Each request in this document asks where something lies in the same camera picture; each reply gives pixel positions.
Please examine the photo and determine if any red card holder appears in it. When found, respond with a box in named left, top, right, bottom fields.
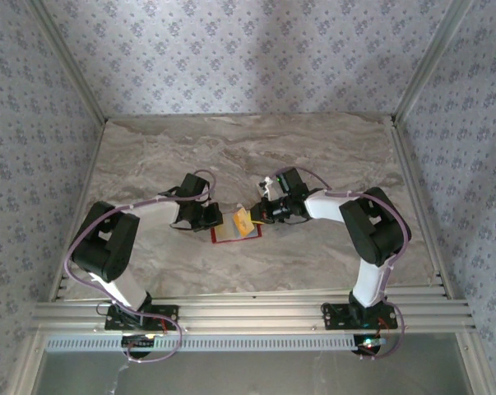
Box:
left=210, top=211, right=264, bottom=245

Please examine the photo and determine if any black left controller board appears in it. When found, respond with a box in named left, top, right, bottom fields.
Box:
left=121, top=333, right=157, bottom=360

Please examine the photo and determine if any black controller board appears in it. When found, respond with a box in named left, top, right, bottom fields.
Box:
left=353, top=334, right=387, bottom=357
left=121, top=333, right=157, bottom=360

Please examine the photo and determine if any black right controller board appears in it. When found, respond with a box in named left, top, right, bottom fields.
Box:
left=353, top=334, right=387, bottom=357

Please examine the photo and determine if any aluminium mounting rail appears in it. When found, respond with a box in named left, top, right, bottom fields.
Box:
left=29, top=286, right=477, bottom=336

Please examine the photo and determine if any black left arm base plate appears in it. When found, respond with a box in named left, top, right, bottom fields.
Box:
left=104, top=303, right=180, bottom=332

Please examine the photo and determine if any aluminium side rail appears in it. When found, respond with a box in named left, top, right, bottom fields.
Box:
left=47, top=118, right=109, bottom=302
left=388, top=116, right=455, bottom=300

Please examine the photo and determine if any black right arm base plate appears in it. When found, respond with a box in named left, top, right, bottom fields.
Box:
left=321, top=301, right=398, bottom=332

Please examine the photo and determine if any grey slotted cable duct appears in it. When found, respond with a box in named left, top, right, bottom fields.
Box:
left=45, top=333, right=359, bottom=353

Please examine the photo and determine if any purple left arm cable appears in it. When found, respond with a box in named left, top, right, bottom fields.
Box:
left=63, top=168, right=216, bottom=364

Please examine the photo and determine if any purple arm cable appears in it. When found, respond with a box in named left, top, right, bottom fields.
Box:
left=273, top=165, right=411, bottom=360
left=63, top=168, right=216, bottom=364

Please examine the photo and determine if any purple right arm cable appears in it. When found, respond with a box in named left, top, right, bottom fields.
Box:
left=273, top=165, right=411, bottom=360

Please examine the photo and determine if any aluminium frame post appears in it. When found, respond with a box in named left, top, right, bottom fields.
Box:
left=27, top=0, right=109, bottom=126
left=392, top=0, right=475, bottom=126

